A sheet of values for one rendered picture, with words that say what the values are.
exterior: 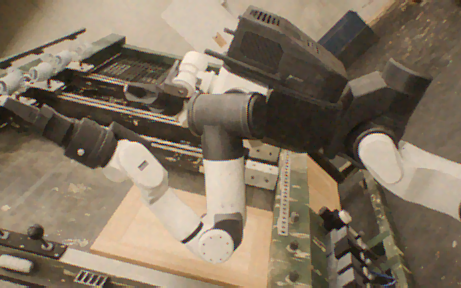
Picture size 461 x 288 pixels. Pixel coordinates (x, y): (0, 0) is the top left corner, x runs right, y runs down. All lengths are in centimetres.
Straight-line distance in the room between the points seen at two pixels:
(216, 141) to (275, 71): 23
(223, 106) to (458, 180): 66
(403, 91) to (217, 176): 49
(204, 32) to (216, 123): 421
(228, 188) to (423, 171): 52
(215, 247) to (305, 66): 45
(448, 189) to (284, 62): 55
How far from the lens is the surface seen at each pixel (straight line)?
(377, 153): 109
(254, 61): 99
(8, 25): 774
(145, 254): 121
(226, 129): 86
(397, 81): 107
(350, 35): 538
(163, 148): 161
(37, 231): 108
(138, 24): 675
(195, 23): 506
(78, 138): 87
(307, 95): 100
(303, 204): 150
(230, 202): 90
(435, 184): 121
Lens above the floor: 143
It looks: 12 degrees down
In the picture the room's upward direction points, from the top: 48 degrees counter-clockwise
